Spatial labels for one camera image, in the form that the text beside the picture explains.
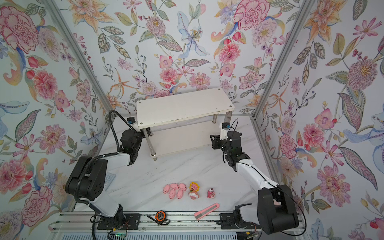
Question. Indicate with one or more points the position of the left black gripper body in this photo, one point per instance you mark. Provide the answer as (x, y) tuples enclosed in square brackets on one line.
[(138, 137)]

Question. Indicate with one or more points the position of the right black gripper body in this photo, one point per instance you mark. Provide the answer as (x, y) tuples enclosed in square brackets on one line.
[(225, 149)]

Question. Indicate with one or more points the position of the white two-tier shelf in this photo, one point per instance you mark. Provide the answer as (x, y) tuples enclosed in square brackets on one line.
[(182, 122)]

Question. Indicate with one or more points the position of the small red pink figurine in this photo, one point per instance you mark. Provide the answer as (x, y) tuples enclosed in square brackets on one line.
[(211, 193)]

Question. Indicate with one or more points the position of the yellow-haired princess toy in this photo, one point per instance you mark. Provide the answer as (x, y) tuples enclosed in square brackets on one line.
[(194, 189)]

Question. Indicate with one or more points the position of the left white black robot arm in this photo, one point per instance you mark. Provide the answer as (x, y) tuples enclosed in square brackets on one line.
[(87, 180)]

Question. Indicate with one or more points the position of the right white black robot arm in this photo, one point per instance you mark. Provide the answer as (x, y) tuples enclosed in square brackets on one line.
[(275, 209)]

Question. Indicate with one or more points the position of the yellow grey calculator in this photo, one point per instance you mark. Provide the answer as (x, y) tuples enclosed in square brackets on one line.
[(109, 180)]

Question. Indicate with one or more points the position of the pink piglet toy cluster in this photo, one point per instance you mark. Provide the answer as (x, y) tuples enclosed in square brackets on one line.
[(175, 191)]

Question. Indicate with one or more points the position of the pink striped flat tool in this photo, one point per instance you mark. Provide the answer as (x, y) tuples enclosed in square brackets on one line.
[(201, 214)]

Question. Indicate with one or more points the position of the black orange tape measure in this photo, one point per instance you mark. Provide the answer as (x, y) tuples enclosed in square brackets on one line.
[(160, 218)]

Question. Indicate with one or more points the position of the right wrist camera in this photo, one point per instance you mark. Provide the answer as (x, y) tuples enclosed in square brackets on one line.
[(225, 127)]

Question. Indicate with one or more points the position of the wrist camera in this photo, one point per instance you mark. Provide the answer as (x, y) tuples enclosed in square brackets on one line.
[(131, 121), (225, 127)]

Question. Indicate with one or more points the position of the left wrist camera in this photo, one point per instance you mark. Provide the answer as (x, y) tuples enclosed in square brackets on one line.
[(131, 121)]

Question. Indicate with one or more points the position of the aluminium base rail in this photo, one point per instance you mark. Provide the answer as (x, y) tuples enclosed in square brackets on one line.
[(142, 222)]

